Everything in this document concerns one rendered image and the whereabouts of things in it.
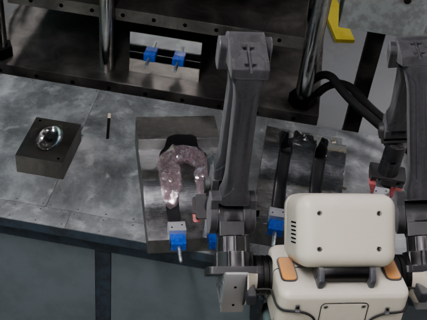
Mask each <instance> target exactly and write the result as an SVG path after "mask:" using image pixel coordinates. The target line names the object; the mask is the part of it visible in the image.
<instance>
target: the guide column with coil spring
mask: <svg viewBox="0 0 427 320"><path fill-rule="evenodd" d="M99 70H100V71H101V72H105V73H109V72H112V71H113V70H114V0H99Z"/></svg>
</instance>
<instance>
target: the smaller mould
mask: <svg viewBox="0 0 427 320"><path fill-rule="evenodd" d="M80 142H81V125H80V124H76V123H68V122H64V121H57V120H52V119H45V118H41V117H36V118H35V120H34V122H33V124H32V126H31V127H30V129H29V131H28V133H27V134H26V136H25V138H24V140H23V142H22V144H21V145H20V147H19V149H18V150H17V153H16V154H15V159H16V166H17V172H22V173H28V174H33V175H40V176H44V177H51V178H58V179H62V180H63V179H64V176H65V174H66V173H67V170H68V168H69V166H70V164H71V162H72V159H73V157H74V155H75V153H76V151H77V149H78V147H79V144H80Z"/></svg>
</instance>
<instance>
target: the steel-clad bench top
mask: <svg viewBox="0 0 427 320"><path fill-rule="evenodd" d="M108 113H111V121H110V130H109V139H106V133H107V117H108ZM222 114H223V110H219V109H211V108H207V107H200V106H195V105H188V104H184V103H177V102H169V101H165V100H158V99H153V98H146V97H139V96H135V95H127V94H122V93H115V92H111V91H104V90H96V89H92V88H85V87H80V86H73V85H69V84H62V83H54V82H50V81H43V80H38V79H31V78H27V77H20V76H12V75H7V74H0V218H7V219H11V220H18V221H22V222H29V223H35V224H39V225H46V226H50V227H57V228H61V229H68V230H75V231H79V232H86V233H90V234H97V235H101V236H108V237H115V238H119V239H126V240H130V241H136V242H141V243H146V234H145V228H144V217H143V211H142V200H141V194H140V183H139V173H138V166H137V155H136V149H135V121H136V117H166V116H214V117H215V122H216V125H217V129H218V132H219V137H220V129H221V124H222ZM36 117H41V118H45V119H52V120H57V121H64V122H68V123H76V124H80V125H81V142H80V144H79V147H78V149H77V151H76V153H75V155H74V157H73V159H72V162H71V164H70V166H69V168H68V170H67V173H66V174H65V176H64V179H63V180H62V179H58V178H51V177H44V176H40V175H33V174H28V173H22V172H17V166H16V159H15V154H16V153H17V150H18V149H19V147H20V145H21V144H22V142H23V140H24V138H25V136H26V134H27V133H28V131H29V129H30V128H31V126H32V124H33V122H34V120H35V118H36ZM268 121H269V122H268ZM267 126H270V127H275V128H282V129H286V130H294V131H295V130H297V131H301V132H305V133H312V134H317V135H324V136H328V137H336V138H342V144H343V145H346V164H345V170H344V180H343V186H345V187H346V190H342V193H343V194H370V187H369V164H370V162H373V163H380V161H381V158H382V154H383V151H384V147H385V146H384V144H383V143H381V139H380V138H379V136H376V135H369V134H364V133H357V132H352V131H345V130H338V129H333V128H326V127H322V126H315V125H310V124H303V123H296V122H292V121H284V120H280V119H273V118H268V117H261V116H257V117H256V123H255V133H254V142H253V148H252V158H251V163H250V173H249V178H248V190H254V191H255V193H256V189H257V181H258V177H259V169H260V165H261V157H262V150H263V145H264V137H265V133H266V127H267Z"/></svg>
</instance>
